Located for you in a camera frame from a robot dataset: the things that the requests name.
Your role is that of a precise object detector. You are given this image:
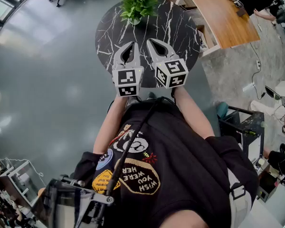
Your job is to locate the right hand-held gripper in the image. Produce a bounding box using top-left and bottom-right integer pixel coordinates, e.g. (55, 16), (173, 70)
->
(146, 38), (189, 89)

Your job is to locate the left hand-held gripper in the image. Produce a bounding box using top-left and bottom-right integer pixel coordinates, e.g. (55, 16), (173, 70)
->
(112, 41), (144, 97)

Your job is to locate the green potted plant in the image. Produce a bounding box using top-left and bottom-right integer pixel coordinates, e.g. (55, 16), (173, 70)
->
(119, 0), (159, 26)

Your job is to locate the person's left forearm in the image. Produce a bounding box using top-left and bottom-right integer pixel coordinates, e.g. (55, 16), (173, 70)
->
(92, 95), (129, 155)

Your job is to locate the person's right forearm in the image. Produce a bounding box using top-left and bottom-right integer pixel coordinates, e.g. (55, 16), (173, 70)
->
(173, 86), (216, 140)

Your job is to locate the teal stool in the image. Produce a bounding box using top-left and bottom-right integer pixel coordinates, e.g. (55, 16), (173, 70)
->
(216, 101), (229, 119)

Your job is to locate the black printed t-shirt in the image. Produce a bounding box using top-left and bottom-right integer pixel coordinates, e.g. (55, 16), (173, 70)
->
(72, 98), (259, 228)

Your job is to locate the wooden desk with white frame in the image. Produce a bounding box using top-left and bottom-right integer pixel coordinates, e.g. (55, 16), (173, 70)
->
(175, 0), (261, 57)

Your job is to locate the thick black cable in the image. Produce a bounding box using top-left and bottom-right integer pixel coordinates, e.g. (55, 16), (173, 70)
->
(104, 98), (163, 197)

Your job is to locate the grey shoulder strap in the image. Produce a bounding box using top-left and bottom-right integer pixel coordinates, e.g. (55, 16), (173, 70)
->
(227, 169), (252, 228)

